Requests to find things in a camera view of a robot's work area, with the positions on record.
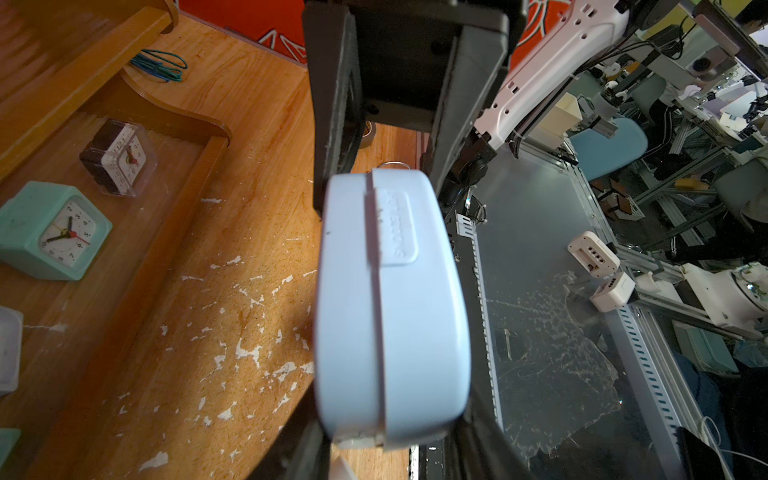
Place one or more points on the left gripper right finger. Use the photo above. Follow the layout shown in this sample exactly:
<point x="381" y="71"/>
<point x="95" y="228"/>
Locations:
<point x="477" y="449"/>

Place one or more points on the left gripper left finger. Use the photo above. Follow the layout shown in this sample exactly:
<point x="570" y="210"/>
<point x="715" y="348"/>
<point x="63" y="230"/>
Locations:
<point x="300" y="452"/>

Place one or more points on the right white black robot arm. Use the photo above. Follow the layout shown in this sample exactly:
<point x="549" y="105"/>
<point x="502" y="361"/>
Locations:
<point x="465" y="73"/>

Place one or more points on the tape roll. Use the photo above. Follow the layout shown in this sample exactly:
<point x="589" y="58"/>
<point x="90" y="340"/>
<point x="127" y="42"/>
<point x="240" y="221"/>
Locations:
<point x="368" y="136"/>

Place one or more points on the blue rounded alarm clock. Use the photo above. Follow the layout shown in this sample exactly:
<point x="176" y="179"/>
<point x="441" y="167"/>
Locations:
<point x="383" y="242"/>

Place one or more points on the teal square alarm clock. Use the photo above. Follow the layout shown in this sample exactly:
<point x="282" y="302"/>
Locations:
<point x="51" y="231"/>
<point x="8" y="440"/>

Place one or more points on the wooden two-tier shelf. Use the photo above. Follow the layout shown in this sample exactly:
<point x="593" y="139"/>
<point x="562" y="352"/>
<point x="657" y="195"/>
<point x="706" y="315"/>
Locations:
<point x="64" y="74"/>

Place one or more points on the lilac square alarm clock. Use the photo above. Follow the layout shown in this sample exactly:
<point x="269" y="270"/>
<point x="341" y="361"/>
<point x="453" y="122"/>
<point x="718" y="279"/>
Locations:
<point x="11" y="323"/>

